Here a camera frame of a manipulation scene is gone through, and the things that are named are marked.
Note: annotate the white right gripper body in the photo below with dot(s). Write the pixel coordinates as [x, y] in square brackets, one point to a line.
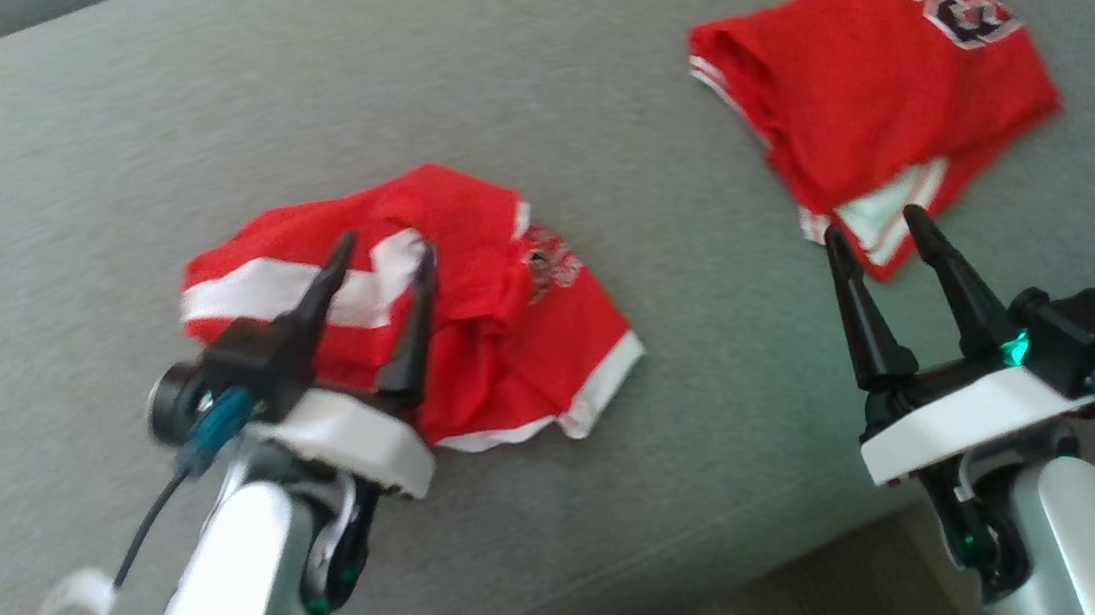
[970, 412]

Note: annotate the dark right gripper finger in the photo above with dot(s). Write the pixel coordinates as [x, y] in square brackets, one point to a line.
[865, 317]
[968, 297]

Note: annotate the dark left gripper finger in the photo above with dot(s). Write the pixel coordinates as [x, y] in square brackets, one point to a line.
[415, 340]
[323, 294]

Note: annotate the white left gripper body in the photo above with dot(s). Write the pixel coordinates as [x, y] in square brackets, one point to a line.
[369, 435]

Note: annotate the red white-trimmed basketball shorts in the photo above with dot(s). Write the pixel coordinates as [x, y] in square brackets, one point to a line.
[512, 351]

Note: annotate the red basketball jersey shirt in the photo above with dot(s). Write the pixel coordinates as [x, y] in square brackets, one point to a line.
[868, 86]

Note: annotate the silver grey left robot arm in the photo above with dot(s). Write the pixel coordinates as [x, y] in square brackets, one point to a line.
[234, 599]

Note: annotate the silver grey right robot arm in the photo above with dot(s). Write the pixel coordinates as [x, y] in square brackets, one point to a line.
[1072, 538]

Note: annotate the grey and yellow sofa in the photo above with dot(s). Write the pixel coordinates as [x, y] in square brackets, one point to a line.
[189, 131]

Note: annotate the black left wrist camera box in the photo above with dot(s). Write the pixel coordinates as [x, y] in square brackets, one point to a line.
[256, 361]

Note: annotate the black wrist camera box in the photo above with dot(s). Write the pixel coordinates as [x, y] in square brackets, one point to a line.
[1078, 337]
[256, 361]

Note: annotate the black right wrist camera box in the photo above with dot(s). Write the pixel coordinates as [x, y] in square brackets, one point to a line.
[1078, 337]

